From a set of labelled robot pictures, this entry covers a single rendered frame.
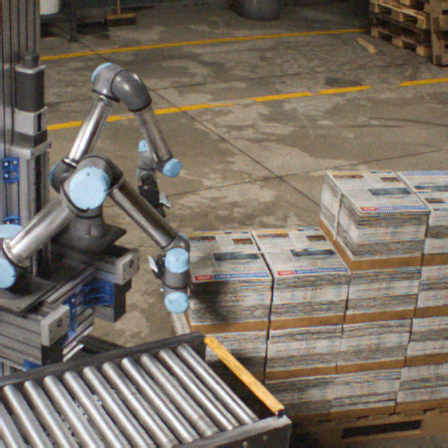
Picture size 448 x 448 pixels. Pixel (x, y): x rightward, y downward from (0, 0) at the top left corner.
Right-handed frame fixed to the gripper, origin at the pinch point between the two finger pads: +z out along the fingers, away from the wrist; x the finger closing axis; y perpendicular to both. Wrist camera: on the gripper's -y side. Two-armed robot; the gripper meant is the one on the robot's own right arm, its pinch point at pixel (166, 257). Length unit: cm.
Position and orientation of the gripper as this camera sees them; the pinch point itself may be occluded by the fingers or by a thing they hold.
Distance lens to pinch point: 335.8
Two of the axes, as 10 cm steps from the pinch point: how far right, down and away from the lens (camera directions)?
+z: -1.8, -4.5, 8.8
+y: -3.0, -8.2, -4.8
